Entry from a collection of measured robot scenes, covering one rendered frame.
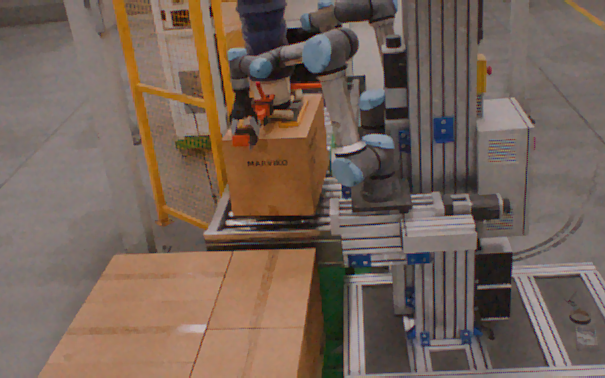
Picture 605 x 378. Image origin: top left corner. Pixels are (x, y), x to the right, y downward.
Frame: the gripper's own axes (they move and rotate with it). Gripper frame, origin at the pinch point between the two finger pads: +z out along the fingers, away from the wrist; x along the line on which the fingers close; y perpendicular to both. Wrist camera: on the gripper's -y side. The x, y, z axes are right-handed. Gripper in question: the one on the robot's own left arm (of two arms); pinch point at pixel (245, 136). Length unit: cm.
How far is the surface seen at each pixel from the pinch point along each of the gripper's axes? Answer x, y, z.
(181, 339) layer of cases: 25, -46, 67
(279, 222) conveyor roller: 1, 48, 67
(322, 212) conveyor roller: -20, 58, 67
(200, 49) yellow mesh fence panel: 45, 99, -11
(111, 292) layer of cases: 67, -14, 68
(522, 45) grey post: -156, 314, 53
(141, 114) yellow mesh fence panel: 104, 144, 41
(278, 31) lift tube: -7, 54, -29
